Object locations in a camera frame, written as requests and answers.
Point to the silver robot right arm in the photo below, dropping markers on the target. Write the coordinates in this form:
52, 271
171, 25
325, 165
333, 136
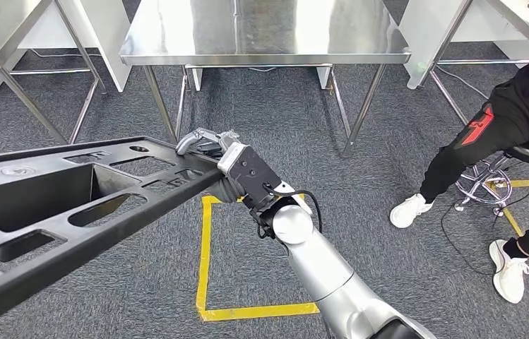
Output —
325, 271

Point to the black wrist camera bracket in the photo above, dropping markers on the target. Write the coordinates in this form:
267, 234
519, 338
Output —
257, 175

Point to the white partition panel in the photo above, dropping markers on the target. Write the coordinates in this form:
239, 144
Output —
432, 32
105, 37

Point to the black plastic frame part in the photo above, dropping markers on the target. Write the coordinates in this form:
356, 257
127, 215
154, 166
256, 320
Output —
81, 248

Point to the pale green corner guard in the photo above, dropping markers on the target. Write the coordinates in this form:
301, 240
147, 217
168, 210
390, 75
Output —
421, 68

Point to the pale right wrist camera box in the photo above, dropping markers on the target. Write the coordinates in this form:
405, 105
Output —
231, 158

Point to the chrome stool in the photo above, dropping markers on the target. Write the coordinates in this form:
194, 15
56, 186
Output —
526, 156

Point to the person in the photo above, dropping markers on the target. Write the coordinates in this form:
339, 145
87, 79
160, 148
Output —
479, 140

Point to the stainless steel workbench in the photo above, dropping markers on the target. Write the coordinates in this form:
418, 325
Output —
264, 28

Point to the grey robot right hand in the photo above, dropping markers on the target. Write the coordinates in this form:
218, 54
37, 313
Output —
198, 138

